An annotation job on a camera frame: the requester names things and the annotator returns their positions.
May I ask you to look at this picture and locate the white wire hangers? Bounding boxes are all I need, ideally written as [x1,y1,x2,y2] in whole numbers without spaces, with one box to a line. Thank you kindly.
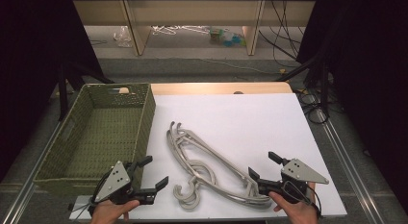
[151,24,211,37]

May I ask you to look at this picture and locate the metal floor rail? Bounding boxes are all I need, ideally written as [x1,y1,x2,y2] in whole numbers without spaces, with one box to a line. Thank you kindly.
[316,108,386,224]
[0,121,64,224]

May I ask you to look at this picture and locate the hanging black cables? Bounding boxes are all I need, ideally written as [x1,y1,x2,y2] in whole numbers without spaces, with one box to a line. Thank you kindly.
[258,0,306,61]

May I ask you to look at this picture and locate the green woven basket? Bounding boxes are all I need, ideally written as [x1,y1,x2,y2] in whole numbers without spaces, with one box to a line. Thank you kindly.
[33,83,157,197]

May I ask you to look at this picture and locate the right hand-held gripper cable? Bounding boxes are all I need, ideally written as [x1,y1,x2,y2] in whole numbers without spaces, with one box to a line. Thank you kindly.
[283,180,322,216]

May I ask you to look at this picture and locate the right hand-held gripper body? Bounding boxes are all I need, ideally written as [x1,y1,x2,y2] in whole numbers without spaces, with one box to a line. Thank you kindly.
[258,158,330,205]

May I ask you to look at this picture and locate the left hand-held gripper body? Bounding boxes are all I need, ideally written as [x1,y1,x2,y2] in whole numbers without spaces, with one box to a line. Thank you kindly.
[91,160,158,207]

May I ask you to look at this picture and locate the black stand legs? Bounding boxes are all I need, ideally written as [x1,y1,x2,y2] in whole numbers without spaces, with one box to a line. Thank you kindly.
[57,62,115,122]
[275,54,331,117]

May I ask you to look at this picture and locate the white table mat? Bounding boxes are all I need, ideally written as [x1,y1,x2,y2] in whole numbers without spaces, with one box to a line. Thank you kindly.
[68,92,348,220]

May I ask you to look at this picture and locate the beige wooden shelf unit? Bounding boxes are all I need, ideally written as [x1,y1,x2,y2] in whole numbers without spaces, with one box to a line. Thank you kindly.
[73,0,317,57]

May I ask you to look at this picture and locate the black curtain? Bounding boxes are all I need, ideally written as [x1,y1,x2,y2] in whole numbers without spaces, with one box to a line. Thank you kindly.
[0,0,105,184]
[296,0,408,213]

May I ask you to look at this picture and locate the colourful plastic toys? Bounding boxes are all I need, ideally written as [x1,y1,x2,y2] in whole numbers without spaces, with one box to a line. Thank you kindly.
[209,26,246,48]

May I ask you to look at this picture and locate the person's left hand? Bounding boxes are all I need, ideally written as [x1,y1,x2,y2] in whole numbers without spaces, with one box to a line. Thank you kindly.
[89,199,141,224]

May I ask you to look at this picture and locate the person's right hand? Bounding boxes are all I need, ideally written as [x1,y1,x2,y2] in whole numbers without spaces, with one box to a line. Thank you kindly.
[268,190,321,224]

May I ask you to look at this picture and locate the clear plastic bag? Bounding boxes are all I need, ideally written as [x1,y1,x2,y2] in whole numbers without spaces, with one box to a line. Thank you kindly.
[113,26,133,48]

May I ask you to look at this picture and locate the black cable bundle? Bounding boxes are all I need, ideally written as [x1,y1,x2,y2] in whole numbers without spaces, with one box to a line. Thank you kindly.
[296,88,331,125]

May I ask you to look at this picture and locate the left hand-held gripper cable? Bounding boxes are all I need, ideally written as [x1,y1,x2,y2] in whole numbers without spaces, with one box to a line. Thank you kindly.
[67,198,97,222]

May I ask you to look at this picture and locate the hand-held gripper cable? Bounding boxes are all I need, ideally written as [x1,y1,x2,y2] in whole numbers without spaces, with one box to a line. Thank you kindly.
[67,198,97,222]
[283,180,322,216]

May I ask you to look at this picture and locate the thin pale floor cable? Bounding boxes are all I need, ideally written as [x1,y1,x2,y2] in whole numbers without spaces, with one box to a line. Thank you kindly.
[201,58,281,75]

